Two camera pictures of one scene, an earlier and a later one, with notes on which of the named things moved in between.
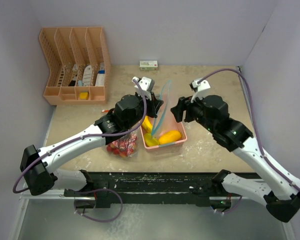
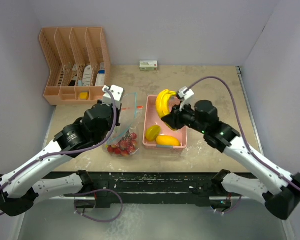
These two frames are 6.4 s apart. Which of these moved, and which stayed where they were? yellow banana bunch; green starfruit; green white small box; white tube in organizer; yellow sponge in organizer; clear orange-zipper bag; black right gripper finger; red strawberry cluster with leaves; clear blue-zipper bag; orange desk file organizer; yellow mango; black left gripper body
Moved: black right gripper finger; yellow mango; clear blue-zipper bag; black left gripper body; yellow banana bunch; green starfruit
Stayed: yellow sponge in organizer; white tube in organizer; red strawberry cluster with leaves; green white small box; orange desk file organizer; clear orange-zipper bag
